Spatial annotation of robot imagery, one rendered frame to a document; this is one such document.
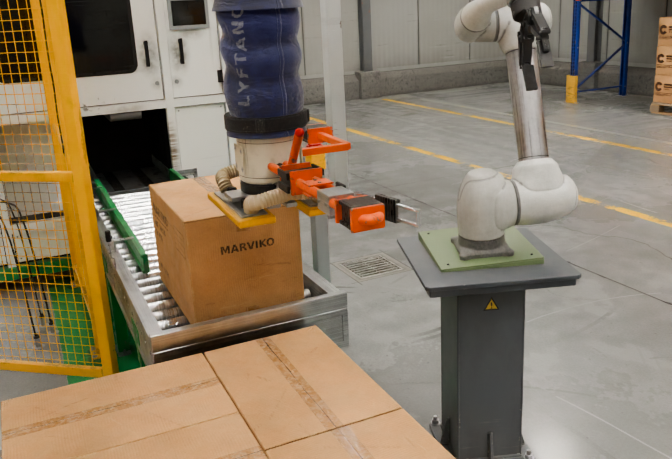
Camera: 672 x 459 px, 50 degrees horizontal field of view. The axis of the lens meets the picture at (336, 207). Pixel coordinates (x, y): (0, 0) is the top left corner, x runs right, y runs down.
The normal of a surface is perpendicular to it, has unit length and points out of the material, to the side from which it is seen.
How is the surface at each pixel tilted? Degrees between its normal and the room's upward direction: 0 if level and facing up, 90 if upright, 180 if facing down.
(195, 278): 90
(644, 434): 0
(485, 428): 90
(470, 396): 90
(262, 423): 0
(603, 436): 0
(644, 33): 90
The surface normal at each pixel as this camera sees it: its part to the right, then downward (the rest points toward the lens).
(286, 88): 0.65, -0.07
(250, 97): -0.23, 0.10
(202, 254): 0.42, 0.23
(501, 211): 0.12, 0.29
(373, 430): -0.05, -0.96
